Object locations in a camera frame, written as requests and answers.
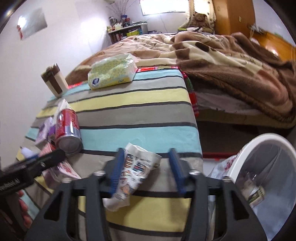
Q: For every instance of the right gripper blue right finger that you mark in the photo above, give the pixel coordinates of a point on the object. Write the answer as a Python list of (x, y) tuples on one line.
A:
[(179, 169)]

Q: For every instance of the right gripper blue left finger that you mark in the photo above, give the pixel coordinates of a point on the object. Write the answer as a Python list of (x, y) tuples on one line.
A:
[(115, 173)]

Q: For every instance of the printed paper snack bag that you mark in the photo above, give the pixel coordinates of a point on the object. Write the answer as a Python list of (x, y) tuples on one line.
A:
[(138, 164)]

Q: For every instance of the pink white drink carton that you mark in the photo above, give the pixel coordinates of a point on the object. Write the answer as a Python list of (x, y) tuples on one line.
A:
[(53, 176)]

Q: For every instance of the purple blueberry milk carton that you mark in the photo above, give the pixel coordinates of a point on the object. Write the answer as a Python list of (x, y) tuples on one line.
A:
[(46, 132)]

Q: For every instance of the red milk drink can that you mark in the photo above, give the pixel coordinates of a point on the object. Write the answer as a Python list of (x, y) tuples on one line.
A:
[(67, 132)]

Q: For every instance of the white purple medicine box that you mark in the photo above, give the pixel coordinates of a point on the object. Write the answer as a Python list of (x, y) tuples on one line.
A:
[(63, 104)]

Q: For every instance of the beige green medicine box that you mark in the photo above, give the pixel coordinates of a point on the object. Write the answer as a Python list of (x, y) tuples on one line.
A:
[(253, 194)]

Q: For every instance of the white foam net sleeve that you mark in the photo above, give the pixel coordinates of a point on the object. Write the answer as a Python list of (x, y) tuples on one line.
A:
[(28, 154)]

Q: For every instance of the white round trash bin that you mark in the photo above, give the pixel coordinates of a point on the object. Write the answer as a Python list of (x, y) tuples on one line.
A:
[(269, 161)]

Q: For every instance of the person's left hand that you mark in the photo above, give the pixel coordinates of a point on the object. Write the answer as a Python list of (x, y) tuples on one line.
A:
[(27, 221)]

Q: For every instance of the beige brown travel mug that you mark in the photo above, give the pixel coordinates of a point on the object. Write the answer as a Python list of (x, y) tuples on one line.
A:
[(55, 80)]

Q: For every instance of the green tissue pack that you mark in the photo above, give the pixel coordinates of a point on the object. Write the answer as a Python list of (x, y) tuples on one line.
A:
[(112, 71)]

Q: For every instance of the brown fleece blanket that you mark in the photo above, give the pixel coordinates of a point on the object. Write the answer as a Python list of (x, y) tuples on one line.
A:
[(231, 63)]

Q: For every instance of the brown teddy bear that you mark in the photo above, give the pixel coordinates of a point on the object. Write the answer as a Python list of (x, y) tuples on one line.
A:
[(201, 21)]

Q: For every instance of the wooden wardrobe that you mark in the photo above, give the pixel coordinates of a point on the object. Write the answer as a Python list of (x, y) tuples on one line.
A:
[(233, 16)]

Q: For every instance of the wooden bed headboard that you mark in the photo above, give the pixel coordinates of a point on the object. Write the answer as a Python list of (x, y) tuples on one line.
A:
[(275, 44)]

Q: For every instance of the floral curtain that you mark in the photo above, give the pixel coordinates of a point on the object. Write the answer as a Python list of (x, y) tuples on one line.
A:
[(203, 7)]

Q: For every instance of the dried branch bouquet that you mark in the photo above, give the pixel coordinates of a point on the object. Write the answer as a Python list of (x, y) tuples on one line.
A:
[(120, 7)]

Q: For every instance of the cluttered wall shelf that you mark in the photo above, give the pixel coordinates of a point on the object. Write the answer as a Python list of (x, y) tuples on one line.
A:
[(118, 31)]

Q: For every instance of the silver wall poster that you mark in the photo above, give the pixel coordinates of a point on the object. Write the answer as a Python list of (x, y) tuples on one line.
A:
[(31, 23)]

